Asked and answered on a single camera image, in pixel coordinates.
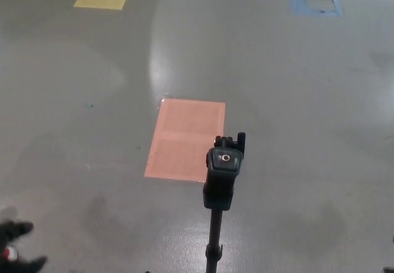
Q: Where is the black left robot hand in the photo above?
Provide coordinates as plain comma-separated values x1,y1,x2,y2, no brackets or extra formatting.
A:
0,207,49,273

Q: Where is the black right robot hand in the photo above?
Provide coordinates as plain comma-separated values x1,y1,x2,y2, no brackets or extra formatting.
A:
382,234,394,273

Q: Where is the black phone stand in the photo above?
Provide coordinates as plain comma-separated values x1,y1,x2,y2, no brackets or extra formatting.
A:
143,132,247,273

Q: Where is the orange floor sheet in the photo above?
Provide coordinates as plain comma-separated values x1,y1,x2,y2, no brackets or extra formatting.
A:
143,98,226,183

